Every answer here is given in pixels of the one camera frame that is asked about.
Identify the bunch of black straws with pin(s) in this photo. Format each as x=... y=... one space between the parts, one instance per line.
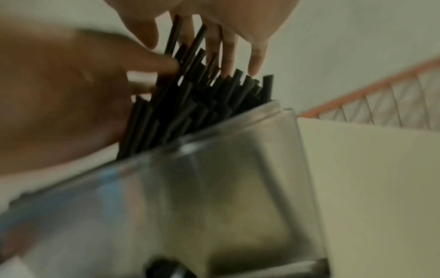
x=192 y=100

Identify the shiny steel container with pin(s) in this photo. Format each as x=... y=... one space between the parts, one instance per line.
x=206 y=195

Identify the black round knob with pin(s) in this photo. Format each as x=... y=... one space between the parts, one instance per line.
x=166 y=268

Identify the person's left hand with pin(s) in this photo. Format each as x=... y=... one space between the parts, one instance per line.
x=240 y=16

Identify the person's right hand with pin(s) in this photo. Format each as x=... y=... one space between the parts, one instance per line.
x=58 y=103

